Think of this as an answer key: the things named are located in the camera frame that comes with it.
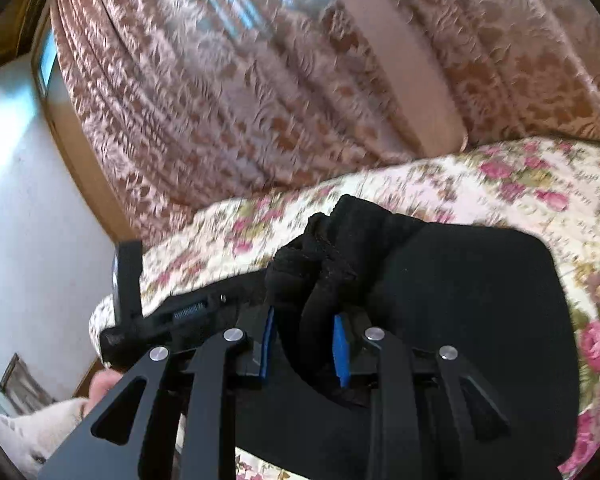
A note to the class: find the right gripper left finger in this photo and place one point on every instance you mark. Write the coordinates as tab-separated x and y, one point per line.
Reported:
173	414

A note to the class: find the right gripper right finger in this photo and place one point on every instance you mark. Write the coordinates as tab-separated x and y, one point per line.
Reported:
432	414

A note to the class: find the black pants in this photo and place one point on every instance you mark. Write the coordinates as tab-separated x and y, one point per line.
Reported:
491	293

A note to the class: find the person's left hand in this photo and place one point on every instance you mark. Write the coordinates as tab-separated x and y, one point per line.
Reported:
102	382

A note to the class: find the brown patterned curtain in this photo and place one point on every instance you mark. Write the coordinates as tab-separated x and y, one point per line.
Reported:
188	102

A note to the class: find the floral bed sheet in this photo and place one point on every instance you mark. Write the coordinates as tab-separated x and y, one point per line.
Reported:
546	187

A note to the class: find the wooden window frame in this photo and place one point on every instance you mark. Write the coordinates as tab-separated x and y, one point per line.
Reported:
25	29

